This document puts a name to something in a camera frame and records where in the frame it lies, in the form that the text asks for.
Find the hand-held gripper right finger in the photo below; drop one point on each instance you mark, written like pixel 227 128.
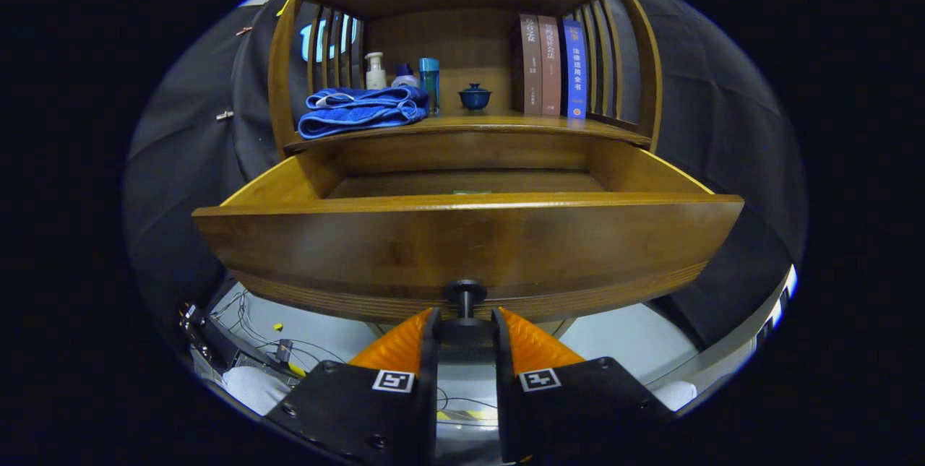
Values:
pixel 503 379

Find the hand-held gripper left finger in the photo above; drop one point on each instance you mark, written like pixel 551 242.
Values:
pixel 431 379

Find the wooden countertop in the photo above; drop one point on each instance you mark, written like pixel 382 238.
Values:
pixel 506 123

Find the black floor device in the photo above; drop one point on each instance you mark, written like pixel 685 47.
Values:
pixel 217 343

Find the folded blue towel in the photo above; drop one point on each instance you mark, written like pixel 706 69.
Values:
pixel 354 112

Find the blue lidded teacup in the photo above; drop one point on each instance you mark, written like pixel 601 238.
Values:
pixel 475 97

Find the teal clear bottle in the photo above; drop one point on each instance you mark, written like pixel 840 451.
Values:
pixel 429 83

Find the white bottle with blue cap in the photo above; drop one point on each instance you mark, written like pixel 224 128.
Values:
pixel 405 79

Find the white pump bottle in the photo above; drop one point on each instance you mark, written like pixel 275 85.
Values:
pixel 375 76

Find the dark brown book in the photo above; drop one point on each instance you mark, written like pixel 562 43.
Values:
pixel 531 68

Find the reddish brown book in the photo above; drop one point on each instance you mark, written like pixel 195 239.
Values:
pixel 550 68

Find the blue book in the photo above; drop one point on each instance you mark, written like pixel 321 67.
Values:
pixel 575 68

